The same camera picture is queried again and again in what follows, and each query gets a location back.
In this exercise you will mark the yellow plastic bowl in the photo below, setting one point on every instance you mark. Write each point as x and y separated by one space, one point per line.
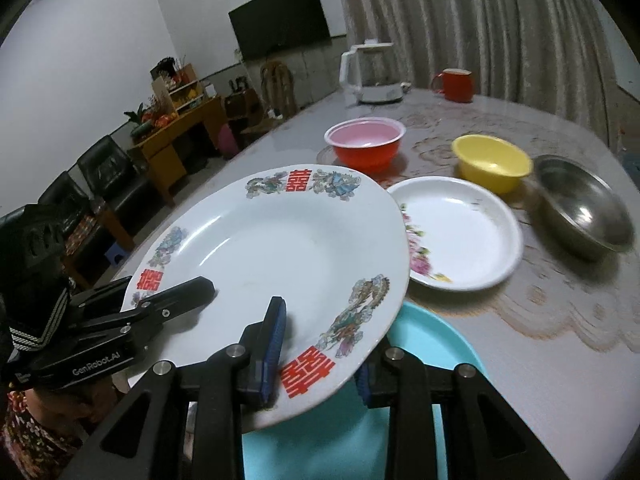
490 162

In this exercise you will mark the large white double-happiness plate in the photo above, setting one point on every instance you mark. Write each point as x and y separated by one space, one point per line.
328 240

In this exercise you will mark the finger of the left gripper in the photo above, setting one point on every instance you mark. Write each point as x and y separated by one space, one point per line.
178 300

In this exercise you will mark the black leather sofa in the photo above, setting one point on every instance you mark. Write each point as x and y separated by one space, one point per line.
114 177

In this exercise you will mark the stainless steel bowl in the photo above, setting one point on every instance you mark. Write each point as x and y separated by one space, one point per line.
581 210

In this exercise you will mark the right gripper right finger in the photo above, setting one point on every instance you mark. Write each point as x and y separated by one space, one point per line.
362 379

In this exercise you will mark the black wall television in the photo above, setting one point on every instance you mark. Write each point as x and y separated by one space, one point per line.
266 27

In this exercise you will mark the red bowl pink inside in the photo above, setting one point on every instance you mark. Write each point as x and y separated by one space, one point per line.
367 144

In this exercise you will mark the white electric kettle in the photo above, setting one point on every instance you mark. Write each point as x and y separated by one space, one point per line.
370 72

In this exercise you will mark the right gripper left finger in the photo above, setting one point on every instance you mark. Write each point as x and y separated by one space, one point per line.
263 343

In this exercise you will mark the white floral plate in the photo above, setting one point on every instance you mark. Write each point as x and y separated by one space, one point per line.
462 238

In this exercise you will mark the beige patterned curtain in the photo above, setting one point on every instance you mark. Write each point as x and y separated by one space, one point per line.
547 54

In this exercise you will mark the lace table doily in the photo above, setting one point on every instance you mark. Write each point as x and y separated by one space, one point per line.
553 291

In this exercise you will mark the red mug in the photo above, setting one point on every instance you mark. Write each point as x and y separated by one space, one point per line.
454 84

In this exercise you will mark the wooden sideboard cabinet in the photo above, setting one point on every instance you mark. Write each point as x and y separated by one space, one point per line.
179 105

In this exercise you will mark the wooden chair by wall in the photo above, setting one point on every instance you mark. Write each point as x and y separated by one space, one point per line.
277 83

